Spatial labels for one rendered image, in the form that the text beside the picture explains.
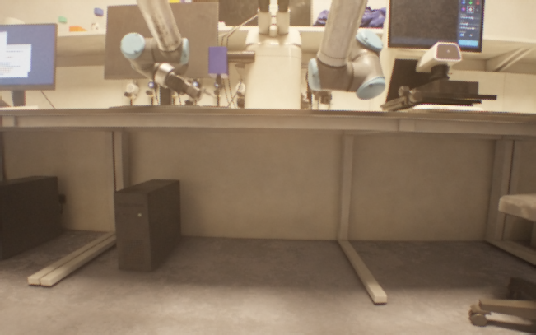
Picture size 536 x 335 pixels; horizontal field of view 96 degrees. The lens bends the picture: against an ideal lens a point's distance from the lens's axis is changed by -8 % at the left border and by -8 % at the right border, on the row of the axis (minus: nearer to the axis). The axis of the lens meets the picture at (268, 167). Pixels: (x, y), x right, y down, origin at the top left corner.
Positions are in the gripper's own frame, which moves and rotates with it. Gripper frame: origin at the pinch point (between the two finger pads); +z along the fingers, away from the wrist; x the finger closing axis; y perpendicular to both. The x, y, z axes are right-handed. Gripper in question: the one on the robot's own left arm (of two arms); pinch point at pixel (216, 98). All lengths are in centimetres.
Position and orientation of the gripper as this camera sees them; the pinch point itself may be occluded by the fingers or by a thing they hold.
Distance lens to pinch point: 113.0
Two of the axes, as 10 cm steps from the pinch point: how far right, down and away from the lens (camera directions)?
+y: -5.2, 8.5, 1.0
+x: -0.3, 1.0, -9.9
